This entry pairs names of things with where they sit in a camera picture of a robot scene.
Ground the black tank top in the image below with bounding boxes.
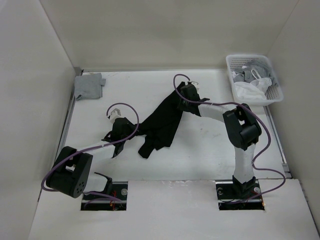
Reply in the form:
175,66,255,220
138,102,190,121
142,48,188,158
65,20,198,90
137,91,183,159

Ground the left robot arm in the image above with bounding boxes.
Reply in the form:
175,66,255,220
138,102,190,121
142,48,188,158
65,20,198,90
41,117,139,202

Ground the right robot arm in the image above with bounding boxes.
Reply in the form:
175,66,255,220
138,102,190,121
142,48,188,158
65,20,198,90
178,83,262,198

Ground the folded grey tank top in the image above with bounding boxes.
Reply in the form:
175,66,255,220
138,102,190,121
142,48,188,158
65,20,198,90
74,73,106,101

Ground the white tank top in basket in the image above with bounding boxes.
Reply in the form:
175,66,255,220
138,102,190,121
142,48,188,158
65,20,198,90
234,77,272,101

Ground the grey tank top in basket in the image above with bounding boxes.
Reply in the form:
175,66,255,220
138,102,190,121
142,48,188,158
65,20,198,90
232,59,276,86

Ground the white plastic basket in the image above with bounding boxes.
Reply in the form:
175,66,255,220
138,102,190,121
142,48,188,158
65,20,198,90
225,54,284,106

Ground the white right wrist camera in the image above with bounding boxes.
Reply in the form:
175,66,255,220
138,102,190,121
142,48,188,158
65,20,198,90
188,80,200,92

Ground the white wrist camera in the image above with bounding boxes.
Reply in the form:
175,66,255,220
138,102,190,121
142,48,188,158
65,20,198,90
107,108,122,124
188,80,200,92

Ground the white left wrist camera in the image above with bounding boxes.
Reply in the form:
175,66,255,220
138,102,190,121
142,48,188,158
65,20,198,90
107,108,122,124

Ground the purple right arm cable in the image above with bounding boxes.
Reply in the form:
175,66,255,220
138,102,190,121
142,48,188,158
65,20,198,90
172,73,287,204

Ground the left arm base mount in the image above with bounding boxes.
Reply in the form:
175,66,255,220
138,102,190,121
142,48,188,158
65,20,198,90
80,181,129,212

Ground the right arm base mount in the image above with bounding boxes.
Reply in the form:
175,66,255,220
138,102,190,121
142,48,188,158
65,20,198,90
215,178,265,211

